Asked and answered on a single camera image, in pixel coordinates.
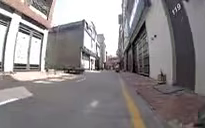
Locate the distant row of buildings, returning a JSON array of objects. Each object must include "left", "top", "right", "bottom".
[{"left": 97, "top": 33, "right": 122, "bottom": 71}]

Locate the grey asphalt road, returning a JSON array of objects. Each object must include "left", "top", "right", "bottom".
[{"left": 0, "top": 70, "right": 164, "bottom": 128}]

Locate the yellow painted line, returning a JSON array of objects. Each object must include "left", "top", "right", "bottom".
[{"left": 119, "top": 77, "right": 147, "bottom": 128}]

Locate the small planter box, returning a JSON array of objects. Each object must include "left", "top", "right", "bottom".
[{"left": 157, "top": 70, "right": 167, "bottom": 84}]

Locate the pale concrete pavement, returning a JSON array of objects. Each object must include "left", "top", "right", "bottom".
[{"left": 0, "top": 69, "right": 86, "bottom": 84}]

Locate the white building with dark shutters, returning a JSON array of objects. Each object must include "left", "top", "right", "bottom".
[{"left": 117, "top": 0, "right": 205, "bottom": 98}]

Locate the red brick pavement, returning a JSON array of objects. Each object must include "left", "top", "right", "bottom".
[{"left": 119, "top": 71, "right": 205, "bottom": 128}]

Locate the white painted road marking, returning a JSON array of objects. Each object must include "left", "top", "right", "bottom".
[{"left": 0, "top": 85, "right": 34, "bottom": 109}]

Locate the grey building with dark wall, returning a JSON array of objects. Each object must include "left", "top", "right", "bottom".
[{"left": 45, "top": 19, "right": 101, "bottom": 72}]

